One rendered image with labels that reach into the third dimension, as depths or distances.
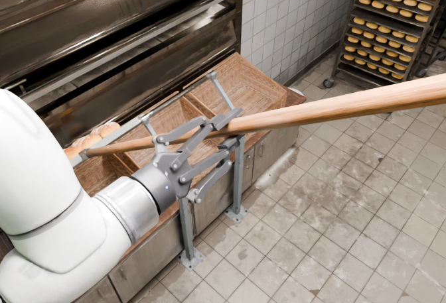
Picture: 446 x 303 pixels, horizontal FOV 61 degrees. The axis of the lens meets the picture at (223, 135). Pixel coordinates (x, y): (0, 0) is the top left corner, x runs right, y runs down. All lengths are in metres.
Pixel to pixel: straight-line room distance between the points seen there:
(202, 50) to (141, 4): 0.65
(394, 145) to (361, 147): 0.29
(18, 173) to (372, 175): 3.03
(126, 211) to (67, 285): 0.11
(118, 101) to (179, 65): 0.47
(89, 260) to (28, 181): 0.13
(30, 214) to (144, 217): 0.15
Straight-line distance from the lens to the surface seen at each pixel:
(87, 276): 0.54
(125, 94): 2.28
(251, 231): 2.82
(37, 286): 0.53
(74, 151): 1.78
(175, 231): 2.39
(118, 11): 2.03
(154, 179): 0.57
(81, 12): 1.94
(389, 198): 3.22
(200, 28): 2.50
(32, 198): 0.48
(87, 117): 2.19
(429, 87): 0.44
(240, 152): 2.31
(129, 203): 0.55
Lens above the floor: 2.44
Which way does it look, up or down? 46 degrees down
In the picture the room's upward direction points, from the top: straight up
